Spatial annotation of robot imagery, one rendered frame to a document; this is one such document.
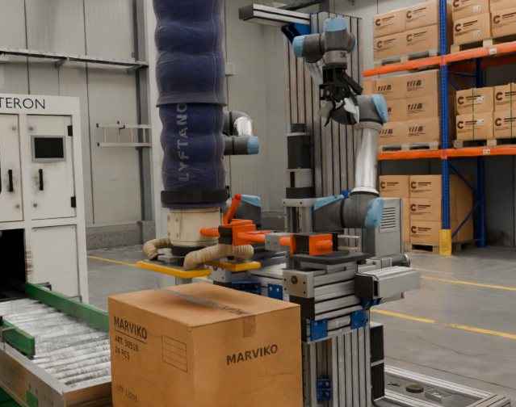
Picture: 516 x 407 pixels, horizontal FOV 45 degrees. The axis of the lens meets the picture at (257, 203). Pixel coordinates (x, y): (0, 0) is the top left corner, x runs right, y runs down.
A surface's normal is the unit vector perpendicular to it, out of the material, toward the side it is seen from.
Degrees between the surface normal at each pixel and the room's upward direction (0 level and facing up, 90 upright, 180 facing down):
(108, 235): 90
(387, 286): 90
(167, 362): 90
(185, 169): 73
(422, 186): 90
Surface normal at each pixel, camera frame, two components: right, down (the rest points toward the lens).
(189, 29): 0.20, -0.22
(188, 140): -0.07, -0.29
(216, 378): 0.59, 0.02
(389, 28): -0.76, 0.06
